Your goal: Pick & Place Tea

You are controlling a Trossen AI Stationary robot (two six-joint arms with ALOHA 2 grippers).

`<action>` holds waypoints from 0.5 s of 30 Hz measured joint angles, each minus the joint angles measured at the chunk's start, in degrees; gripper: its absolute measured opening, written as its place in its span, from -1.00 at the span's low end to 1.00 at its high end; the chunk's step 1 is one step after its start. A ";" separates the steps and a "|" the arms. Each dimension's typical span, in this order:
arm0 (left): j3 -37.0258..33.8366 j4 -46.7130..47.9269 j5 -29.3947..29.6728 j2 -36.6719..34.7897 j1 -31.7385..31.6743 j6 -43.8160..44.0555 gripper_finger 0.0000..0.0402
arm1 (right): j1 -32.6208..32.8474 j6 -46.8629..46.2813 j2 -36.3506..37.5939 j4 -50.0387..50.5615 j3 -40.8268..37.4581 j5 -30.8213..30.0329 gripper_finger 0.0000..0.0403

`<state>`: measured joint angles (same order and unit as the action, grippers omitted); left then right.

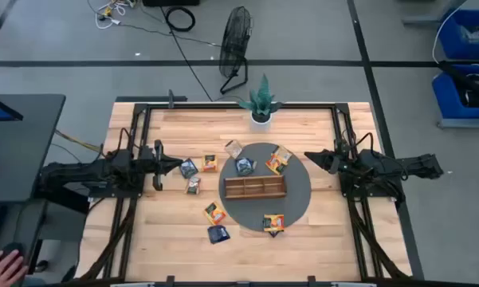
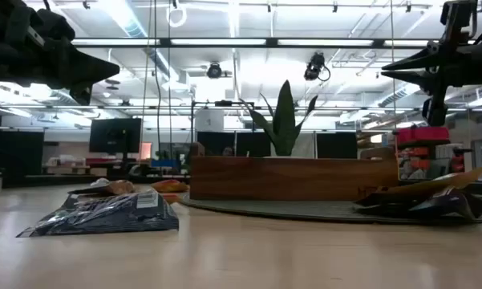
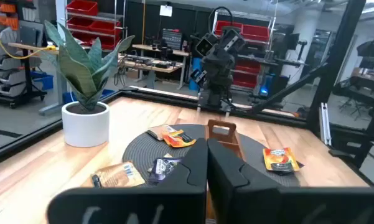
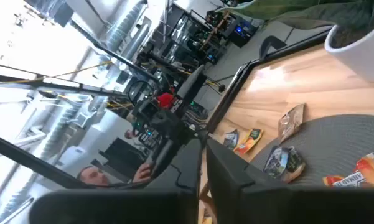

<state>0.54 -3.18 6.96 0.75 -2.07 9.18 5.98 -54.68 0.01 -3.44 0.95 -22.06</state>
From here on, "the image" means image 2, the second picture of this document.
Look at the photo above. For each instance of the storage shelf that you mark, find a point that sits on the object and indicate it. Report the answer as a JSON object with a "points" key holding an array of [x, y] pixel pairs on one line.
{"points": [[441, 154]]}

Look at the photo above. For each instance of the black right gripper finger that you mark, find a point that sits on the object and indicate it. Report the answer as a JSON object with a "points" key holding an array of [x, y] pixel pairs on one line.
{"points": [[423, 77], [421, 60]]}

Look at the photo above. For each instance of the overhead light bar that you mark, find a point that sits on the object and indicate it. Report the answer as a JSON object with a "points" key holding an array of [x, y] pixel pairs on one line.
{"points": [[272, 42]]}

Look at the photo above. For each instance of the pile of dark snack bags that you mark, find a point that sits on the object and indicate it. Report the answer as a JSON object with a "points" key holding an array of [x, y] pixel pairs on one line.
{"points": [[445, 204]]}

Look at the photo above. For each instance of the cluttered background workbench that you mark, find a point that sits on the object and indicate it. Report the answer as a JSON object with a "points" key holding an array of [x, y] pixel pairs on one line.
{"points": [[72, 162]]}

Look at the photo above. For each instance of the red storage bins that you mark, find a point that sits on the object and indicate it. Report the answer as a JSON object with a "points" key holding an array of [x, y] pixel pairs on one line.
{"points": [[423, 135]]}

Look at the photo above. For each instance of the wooden three-compartment organizer box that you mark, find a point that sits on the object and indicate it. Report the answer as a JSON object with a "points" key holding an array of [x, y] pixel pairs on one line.
{"points": [[292, 178]]}

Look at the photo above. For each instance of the person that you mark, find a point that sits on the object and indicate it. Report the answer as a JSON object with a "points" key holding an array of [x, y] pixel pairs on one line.
{"points": [[228, 151]]}

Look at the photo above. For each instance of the dark blue blackcurrant tea packet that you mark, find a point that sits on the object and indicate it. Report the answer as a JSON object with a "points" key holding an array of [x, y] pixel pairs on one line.
{"points": [[104, 216]]}

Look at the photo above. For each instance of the blue box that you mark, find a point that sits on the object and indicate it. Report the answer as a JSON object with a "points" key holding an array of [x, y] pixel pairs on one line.
{"points": [[164, 163]]}

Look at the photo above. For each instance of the brown apple tea packet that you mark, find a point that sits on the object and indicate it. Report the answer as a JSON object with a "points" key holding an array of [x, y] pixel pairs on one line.
{"points": [[118, 187]]}

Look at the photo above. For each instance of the black stand frame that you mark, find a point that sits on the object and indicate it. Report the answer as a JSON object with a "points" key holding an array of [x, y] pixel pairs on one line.
{"points": [[224, 103]]}

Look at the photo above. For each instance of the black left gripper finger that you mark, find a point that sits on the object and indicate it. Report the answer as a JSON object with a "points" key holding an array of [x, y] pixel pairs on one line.
{"points": [[88, 58], [90, 77]]}

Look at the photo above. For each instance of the black computer monitor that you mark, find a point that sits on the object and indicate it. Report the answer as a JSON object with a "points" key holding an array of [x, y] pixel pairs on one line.
{"points": [[115, 135]]}

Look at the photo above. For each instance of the green snake plant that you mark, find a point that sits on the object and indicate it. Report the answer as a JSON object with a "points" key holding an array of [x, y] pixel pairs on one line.
{"points": [[284, 120]]}

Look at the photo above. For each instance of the orange mango tea packet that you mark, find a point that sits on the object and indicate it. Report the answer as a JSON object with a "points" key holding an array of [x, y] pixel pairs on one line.
{"points": [[170, 186], [425, 185]]}

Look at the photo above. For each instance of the round grey woven mat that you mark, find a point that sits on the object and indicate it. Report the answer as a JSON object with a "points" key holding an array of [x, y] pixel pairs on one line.
{"points": [[284, 208]]}

